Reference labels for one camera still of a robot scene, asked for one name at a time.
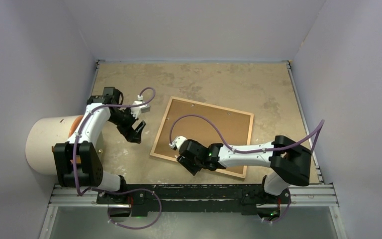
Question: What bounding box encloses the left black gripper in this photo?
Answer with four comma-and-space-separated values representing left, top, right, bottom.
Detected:
108, 106, 145, 143

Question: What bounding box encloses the brown backing board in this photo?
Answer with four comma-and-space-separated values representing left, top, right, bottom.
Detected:
153, 99, 252, 175

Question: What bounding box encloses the wooden picture frame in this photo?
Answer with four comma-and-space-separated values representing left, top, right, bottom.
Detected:
150, 96, 255, 179

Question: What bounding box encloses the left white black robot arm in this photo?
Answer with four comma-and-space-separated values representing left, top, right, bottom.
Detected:
52, 87, 150, 204

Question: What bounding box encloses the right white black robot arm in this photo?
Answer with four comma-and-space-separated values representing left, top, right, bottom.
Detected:
169, 135, 312, 203

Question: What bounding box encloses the white cylinder orange lid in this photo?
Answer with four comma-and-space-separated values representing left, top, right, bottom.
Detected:
25, 115, 83, 176

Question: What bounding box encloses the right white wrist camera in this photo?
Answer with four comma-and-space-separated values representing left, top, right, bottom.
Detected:
169, 136, 187, 150

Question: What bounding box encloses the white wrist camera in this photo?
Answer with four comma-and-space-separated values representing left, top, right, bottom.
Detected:
130, 95, 151, 119
169, 136, 187, 150

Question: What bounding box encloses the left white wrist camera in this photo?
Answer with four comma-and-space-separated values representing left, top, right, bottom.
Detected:
130, 95, 151, 119

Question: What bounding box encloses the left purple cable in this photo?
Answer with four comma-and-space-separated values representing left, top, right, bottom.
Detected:
72, 87, 163, 231

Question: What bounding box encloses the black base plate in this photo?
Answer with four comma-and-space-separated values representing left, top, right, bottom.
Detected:
96, 184, 290, 217

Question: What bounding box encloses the aluminium rail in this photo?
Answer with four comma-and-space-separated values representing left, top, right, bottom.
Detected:
49, 184, 338, 209

